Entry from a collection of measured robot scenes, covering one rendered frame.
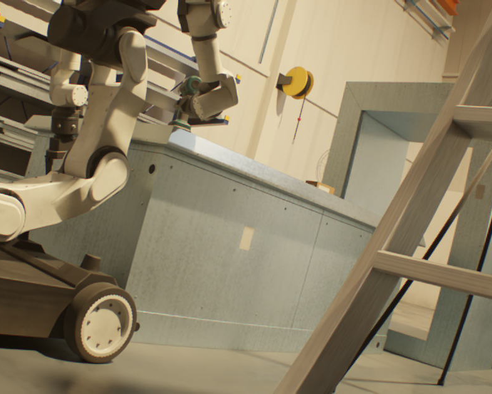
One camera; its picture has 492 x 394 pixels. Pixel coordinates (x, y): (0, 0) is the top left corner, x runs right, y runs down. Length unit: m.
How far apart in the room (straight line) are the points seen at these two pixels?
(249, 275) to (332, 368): 1.40
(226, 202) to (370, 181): 2.07
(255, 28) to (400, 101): 5.21
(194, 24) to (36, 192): 0.60
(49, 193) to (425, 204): 1.03
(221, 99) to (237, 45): 6.65
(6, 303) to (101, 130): 0.56
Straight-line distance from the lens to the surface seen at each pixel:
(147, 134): 1.71
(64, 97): 1.79
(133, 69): 1.59
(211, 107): 1.63
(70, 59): 1.80
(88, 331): 1.39
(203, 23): 1.54
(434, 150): 0.74
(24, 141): 5.47
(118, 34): 1.60
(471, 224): 3.12
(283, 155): 8.96
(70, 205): 1.53
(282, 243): 2.14
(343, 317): 0.64
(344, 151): 3.67
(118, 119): 1.61
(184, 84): 1.98
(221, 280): 1.95
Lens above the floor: 0.39
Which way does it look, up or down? 5 degrees up
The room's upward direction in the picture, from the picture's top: 15 degrees clockwise
